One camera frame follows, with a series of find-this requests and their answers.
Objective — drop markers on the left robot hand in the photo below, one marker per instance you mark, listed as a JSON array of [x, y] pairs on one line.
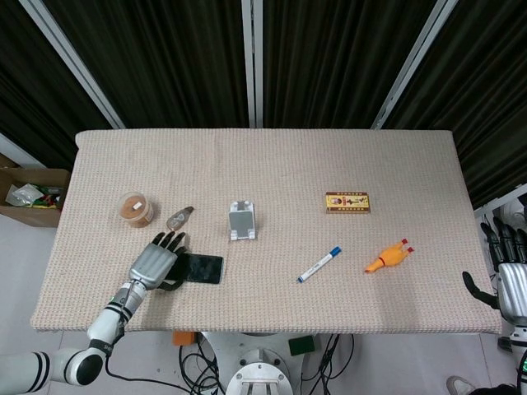
[[152, 261]]

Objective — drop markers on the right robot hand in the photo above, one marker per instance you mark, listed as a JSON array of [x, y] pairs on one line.
[[509, 271]]

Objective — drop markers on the black smartphone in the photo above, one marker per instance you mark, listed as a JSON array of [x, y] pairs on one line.
[[202, 268]]

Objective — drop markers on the robot base column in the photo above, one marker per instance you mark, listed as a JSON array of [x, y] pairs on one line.
[[262, 366]]

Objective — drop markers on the white phone stand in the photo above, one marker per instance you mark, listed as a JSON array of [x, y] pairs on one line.
[[242, 220]]

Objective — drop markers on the correction tape dispenser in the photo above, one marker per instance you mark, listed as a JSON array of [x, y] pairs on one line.
[[180, 218]]

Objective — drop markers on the clear tub of rubber bands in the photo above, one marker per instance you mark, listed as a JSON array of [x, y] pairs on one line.
[[136, 209]]

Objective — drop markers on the orange box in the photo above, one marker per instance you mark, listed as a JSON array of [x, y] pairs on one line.
[[183, 337]]

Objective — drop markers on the beige woven table cloth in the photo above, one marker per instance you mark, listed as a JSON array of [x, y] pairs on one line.
[[263, 230]]

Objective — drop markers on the yellow rubber chicken toy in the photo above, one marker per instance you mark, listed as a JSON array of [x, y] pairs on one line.
[[390, 257]]

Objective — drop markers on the white shoe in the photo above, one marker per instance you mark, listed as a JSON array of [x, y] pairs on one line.
[[459, 386]]

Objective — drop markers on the cardboard box with clutter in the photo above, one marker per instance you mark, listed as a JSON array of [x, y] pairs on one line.
[[29, 197]]

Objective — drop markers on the blue white marker pen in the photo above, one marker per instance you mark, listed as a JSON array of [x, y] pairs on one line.
[[320, 264]]

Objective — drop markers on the green box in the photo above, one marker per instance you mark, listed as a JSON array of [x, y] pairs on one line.
[[301, 345]]

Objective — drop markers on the yellow red card box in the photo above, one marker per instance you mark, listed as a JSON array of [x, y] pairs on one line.
[[348, 203]]

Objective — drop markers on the black curtain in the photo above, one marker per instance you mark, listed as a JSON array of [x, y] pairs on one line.
[[164, 57]]

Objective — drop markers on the grey metal frame post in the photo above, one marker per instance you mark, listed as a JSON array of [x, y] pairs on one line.
[[252, 61], [416, 61], [74, 61]]

